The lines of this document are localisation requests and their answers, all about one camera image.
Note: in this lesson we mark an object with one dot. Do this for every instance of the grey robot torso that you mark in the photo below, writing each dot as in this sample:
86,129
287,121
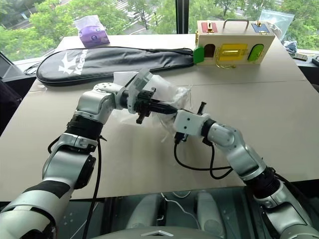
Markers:
159,232

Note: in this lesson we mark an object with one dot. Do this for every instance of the grey rounded robot leg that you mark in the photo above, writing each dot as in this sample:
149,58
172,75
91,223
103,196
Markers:
144,211
210,211

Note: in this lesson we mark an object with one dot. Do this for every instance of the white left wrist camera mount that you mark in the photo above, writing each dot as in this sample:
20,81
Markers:
133,99

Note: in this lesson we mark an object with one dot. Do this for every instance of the black racket cover bag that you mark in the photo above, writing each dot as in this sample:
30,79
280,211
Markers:
104,63

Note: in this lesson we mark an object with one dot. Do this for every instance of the blue crumpled cloth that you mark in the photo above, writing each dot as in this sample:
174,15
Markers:
291,46

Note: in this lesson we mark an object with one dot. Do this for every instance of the clear zip plastic bag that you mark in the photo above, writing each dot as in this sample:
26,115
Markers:
276,18

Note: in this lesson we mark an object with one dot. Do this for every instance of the black window post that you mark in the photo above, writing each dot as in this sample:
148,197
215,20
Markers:
181,16

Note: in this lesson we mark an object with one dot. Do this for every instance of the purple tissue pack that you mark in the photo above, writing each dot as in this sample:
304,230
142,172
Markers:
93,33

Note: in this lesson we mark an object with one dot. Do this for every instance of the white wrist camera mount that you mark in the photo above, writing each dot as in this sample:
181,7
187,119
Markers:
190,123
133,99

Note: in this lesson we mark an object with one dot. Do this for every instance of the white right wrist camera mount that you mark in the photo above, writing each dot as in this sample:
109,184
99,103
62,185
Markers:
190,123

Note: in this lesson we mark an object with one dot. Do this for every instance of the wooden lock puzzle box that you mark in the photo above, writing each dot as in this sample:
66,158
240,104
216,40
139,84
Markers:
231,48

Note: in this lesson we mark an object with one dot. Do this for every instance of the flat dark device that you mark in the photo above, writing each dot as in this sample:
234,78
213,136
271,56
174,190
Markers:
300,56

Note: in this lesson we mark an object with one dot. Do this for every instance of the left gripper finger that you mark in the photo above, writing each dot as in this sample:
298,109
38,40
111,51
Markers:
160,103
160,110

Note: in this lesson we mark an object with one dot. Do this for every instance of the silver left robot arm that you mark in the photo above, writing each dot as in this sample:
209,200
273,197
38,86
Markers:
92,102

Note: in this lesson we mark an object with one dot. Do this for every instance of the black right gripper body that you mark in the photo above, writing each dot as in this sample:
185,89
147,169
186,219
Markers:
179,137

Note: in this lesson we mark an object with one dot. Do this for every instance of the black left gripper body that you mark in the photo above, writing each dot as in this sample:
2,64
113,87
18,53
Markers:
144,104

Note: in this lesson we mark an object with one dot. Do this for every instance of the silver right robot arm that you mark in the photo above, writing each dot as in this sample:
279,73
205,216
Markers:
236,149

